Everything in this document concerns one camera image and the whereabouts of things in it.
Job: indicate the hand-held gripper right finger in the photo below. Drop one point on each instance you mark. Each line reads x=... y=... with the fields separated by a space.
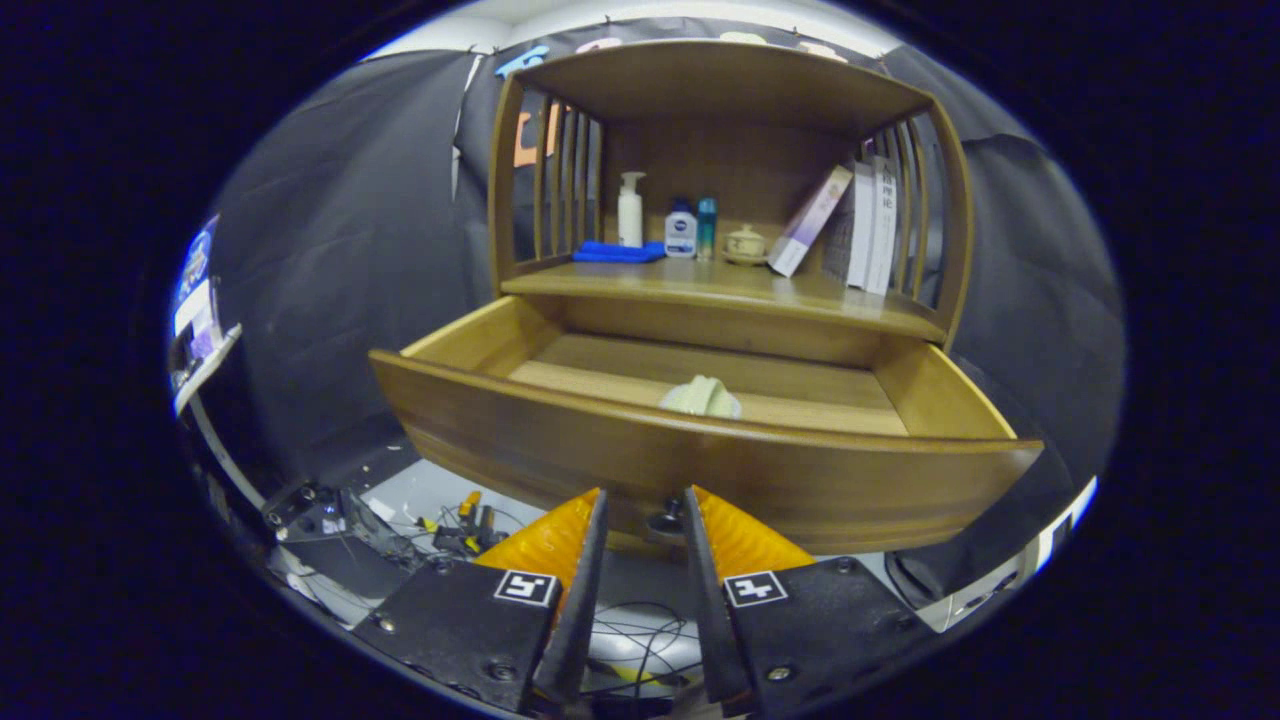
x=705 y=600

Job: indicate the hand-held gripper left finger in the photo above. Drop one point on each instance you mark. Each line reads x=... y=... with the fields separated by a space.
x=585 y=600

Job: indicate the dark round drawer knob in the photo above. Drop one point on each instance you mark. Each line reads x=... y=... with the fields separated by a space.
x=666 y=522

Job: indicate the wooden drawer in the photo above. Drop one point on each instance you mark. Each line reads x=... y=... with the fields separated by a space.
x=800 y=490

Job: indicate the wooden cabinet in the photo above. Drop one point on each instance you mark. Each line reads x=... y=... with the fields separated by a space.
x=720 y=85

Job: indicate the yellow floor tape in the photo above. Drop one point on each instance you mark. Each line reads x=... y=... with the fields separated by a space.
x=630 y=672

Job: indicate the orange yellow hand tools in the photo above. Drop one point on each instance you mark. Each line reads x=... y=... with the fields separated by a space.
x=468 y=520

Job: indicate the black floor equipment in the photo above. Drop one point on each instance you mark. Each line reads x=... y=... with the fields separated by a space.
x=340 y=530

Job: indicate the blue cloth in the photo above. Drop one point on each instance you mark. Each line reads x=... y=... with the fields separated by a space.
x=615 y=252

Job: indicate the cream lidded teacup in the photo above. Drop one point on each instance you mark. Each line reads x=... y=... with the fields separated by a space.
x=745 y=245

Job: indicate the small white blue-capped bottle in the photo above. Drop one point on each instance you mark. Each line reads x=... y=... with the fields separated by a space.
x=680 y=240

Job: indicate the slim teal bottle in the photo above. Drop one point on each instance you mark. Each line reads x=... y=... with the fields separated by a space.
x=706 y=230

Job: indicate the patterned cover book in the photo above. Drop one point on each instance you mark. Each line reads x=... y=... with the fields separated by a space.
x=842 y=240

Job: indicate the white pump bottle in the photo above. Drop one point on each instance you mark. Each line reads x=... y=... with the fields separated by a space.
x=630 y=215

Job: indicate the purple white book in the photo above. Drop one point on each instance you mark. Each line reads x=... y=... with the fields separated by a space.
x=810 y=220

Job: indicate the colourful wall poster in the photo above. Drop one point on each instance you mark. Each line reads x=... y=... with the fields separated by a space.
x=195 y=300

